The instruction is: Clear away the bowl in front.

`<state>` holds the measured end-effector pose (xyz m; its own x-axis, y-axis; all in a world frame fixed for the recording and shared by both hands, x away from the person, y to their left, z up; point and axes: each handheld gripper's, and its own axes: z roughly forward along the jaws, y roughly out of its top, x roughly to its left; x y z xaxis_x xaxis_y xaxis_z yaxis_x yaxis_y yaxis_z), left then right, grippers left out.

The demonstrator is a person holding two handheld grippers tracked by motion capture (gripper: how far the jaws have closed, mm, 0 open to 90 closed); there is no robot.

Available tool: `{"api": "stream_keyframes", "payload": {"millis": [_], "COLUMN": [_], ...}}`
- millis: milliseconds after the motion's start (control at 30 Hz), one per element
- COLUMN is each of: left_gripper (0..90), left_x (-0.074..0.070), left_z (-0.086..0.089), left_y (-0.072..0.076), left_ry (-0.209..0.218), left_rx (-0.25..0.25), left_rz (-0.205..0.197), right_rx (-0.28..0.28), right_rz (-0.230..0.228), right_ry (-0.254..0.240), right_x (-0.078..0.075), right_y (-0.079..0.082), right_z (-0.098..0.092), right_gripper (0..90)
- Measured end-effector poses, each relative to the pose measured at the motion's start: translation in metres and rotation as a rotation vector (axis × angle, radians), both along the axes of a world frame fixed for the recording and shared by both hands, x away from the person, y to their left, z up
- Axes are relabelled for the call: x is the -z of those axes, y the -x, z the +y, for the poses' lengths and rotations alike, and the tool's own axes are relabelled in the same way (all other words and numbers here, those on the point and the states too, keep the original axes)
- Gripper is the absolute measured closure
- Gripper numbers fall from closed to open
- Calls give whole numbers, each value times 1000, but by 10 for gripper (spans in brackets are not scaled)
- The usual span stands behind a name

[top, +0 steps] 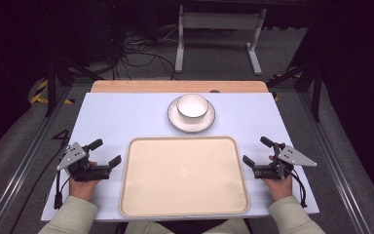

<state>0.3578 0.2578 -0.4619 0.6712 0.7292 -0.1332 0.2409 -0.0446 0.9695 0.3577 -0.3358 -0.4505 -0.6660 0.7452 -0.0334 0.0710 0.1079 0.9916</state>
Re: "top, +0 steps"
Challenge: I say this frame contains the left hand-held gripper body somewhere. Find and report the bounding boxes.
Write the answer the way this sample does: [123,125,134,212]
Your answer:
[56,141,112,182]

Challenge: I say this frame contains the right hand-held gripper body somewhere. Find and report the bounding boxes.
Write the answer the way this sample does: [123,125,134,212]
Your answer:
[252,142,318,181]

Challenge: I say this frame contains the person's right hand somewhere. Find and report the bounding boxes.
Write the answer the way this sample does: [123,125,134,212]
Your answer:
[262,155,294,203]

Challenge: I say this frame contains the person's left hand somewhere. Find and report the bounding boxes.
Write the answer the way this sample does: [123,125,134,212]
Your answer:
[68,161,101,203]

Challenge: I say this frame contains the white table board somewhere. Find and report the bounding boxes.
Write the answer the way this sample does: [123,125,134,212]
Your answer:
[40,92,320,222]

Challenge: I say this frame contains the yellow black hazard tape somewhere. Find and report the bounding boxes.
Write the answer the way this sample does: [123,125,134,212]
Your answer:
[270,72,303,102]
[29,79,76,105]

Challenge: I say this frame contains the black tripod stand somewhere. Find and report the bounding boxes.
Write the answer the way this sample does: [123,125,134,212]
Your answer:
[44,53,105,118]
[266,59,323,123]

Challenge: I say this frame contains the beige rectangular tray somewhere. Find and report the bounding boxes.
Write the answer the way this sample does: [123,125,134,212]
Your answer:
[119,136,250,218]

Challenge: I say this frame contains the white plate dark rim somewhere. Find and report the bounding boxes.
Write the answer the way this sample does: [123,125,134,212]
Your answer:
[167,97,216,134]

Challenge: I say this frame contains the wooden table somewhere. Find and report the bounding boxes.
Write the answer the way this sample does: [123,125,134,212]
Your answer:
[90,79,270,94]

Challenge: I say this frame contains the white bowl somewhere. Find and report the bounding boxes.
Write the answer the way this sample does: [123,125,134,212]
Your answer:
[175,93,209,125]

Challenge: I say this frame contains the white metal stand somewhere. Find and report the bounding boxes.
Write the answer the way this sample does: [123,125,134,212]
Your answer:
[173,4,268,77]

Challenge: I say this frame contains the right hand-held gripper cable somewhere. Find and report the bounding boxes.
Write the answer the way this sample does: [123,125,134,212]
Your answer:
[290,169,309,210]

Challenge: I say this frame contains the hand-held gripper cable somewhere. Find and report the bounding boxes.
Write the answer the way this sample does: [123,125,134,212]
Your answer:
[54,169,73,211]
[290,169,309,210]

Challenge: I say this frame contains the aluminium floor rail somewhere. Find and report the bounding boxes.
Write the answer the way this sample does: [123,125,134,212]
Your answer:
[296,91,373,234]
[0,85,74,234]

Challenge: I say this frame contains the left hand-held gripper cable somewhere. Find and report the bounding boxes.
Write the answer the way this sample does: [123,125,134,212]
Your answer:
[54,169,73,211]

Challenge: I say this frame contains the black floor cables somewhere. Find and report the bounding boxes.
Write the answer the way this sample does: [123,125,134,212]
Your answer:
[111,27,177,81]

